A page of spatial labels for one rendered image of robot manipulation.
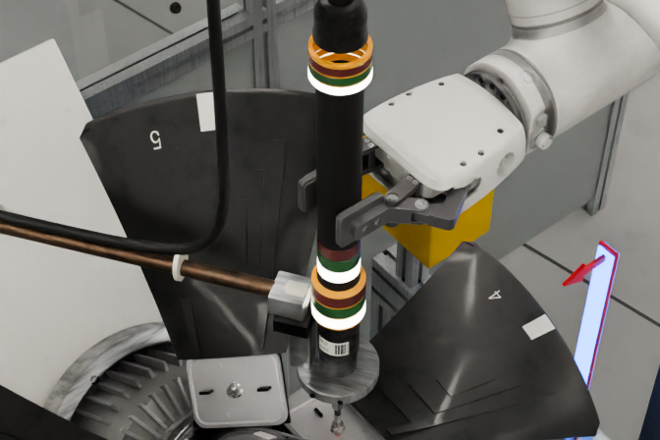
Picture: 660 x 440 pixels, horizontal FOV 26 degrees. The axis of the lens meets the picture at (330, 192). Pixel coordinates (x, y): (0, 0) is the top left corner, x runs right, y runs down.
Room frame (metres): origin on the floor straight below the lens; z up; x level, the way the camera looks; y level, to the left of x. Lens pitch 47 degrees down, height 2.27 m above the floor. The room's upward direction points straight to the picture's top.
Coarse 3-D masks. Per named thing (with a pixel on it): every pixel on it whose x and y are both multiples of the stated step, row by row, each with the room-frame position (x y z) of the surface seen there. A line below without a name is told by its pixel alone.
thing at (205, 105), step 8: (200, 96) 0.89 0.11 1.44; (208, 96) 0.89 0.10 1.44; (200, 104) 0.88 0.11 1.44; (208, 104) 0.88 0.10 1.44; (200, 112) 0.88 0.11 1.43; (208, 112) 0.88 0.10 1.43; (200, 120) 0.87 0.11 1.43; (208, 120) 0.87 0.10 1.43; (200, 128) 0.87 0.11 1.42; (208, 128) 0.87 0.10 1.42
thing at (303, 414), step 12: (300, 408) 0.74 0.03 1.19; (312, 408) 0.75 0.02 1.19; (324, 408) 0.75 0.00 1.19; (348, 408) 0.75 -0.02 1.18; (300, 420) 0.73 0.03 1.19; (312, 420) 0.73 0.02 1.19; (324, 420) 0.73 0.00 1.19; (348, 420) 0.73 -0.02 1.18; (360, 420) 0.73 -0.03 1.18; (300, 432) 0.72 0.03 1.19; (312, 432) 0.72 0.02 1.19; (324, 432) 0.72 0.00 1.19; (348, 432) 0.72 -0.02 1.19; (360, 432) 0.72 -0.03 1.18; (372, 432) 0.72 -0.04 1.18
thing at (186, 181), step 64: (128, 128) 0.87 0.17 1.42; (192, 128) 0.87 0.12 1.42; (256, 128) 0.87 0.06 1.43; (128, 192) 0.84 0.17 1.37; (192, 192) 0.83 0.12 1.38; (256, 192) 0.83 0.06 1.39; (192, 256) 0.80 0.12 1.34; (256, 256) 0.79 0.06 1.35; (192, 320) 0.76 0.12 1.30; (256, 320) 0.75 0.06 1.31
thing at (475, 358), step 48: (432, 288) 0.89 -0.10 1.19; (480, 288) 0.89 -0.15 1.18; (384, 336) 0.83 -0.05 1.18; (432, 336) 0.83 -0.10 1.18; (480, 336) 0.84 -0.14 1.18; (528, 336) 0.85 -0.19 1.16; (384, 384) 0.77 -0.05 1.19; (432, 384) 0.78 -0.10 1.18; (480, 384) 0.78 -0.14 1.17; (528, 384) 0.79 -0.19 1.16; (576, 384) 0.81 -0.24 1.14; (384, 432) 0.72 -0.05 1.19; (432, 432) 0.72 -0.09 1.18; (480, 432) 0.73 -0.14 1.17; (528, 432) 0.74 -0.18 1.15; (576, 432) 0.76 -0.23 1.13
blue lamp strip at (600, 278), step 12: (600, 252) 0.94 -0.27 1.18; (600, 264) 0.93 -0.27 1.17; (612, 264) 0.93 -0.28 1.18; (600, 276) 0.93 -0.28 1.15; (600, 288) 0.93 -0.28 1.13; (588, 300) 0.94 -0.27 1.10; (600, 300) 0.93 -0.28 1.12; (588, 312) 0.94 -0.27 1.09; (600, 312) 0.92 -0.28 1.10; (588, 324) 0.93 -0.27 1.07; (588, 336) 0.93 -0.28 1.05; (588, 348) 0.93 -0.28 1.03; (576, 360) 0.94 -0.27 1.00; (588, 360) 0.93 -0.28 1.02
